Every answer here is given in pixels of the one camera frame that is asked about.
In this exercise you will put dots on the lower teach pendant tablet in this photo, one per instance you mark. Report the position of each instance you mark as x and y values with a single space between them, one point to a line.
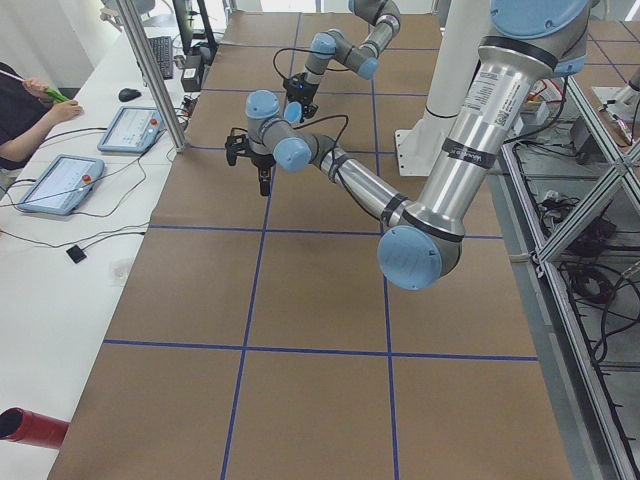
62 186

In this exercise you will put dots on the person's hand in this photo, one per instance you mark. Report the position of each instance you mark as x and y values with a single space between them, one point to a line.
65 111

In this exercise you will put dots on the upper teach pendant tablet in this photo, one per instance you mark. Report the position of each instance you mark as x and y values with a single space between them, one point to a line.
132 130

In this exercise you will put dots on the teach pendant tablet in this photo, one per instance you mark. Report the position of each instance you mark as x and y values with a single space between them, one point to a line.
132 130
62 186

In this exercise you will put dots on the black keyboard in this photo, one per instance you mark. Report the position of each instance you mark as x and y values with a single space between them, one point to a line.
162 49

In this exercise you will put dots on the small black square pad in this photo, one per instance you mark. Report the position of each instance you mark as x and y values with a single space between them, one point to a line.
76 254

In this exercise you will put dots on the black computer mouse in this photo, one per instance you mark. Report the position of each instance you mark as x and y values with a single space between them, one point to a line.
128 94

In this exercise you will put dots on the light blue plastic cup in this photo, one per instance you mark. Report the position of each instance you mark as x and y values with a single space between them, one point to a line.
293 112

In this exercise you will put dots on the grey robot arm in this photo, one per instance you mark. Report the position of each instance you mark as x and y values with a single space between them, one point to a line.
519 43
331 45

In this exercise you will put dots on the red cylinder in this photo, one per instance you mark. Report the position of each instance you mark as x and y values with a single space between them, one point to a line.
27 427

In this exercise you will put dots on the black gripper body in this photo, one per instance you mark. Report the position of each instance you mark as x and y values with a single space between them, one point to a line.
262 161
306 92

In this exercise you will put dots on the brown paper table mat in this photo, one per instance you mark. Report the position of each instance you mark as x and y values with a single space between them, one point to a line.
256 338

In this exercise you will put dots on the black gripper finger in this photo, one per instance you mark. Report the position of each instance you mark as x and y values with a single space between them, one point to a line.
264 177

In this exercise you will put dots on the aluminium frame post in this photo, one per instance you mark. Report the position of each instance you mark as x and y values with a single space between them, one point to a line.
151 71

